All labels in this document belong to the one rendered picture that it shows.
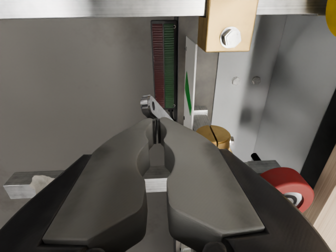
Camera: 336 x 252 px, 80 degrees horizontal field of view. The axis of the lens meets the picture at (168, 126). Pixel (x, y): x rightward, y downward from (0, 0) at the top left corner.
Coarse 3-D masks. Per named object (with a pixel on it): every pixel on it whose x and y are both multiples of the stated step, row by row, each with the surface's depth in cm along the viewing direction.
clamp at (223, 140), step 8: (200, 128) 30; (208, 128) 30; (216, 128) 30; (224, 128) 30; (208, 136) 29; (216, 136) 29; (224, 136) 28; (232, 136) 30; (216, 144) 28; (224, 144) 28; (232, 144) 30
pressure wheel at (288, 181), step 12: (252, 156) 38; (276, 168) 29; (288, 168) 29; (276, 180) 28; (288, 180) 27; (300, 180) 27; (288, 192) 28; (300, 192) 28; (312, 192) 28; (300, 204) 29
